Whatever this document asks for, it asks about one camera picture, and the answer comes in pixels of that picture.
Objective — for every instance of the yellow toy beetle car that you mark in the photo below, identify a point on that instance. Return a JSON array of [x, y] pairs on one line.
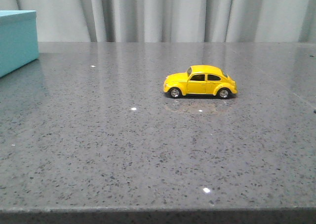
[[200, 80]]

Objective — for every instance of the turquoise blue box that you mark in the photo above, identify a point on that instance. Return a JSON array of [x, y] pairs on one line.
[[18, 39]]

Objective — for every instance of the grey pleated curtain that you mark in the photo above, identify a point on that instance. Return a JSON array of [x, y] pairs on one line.
[[171, 20]]

